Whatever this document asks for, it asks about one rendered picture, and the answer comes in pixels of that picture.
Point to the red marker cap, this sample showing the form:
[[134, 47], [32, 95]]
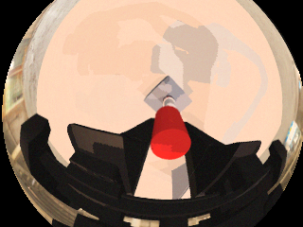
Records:
[[170, 138]]

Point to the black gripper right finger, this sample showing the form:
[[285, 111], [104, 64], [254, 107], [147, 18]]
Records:
[[207, 159]]

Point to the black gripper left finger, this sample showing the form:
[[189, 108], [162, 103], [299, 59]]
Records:
[[128, 149]]

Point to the white marker with red band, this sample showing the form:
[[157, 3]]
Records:
[[169, 101]]

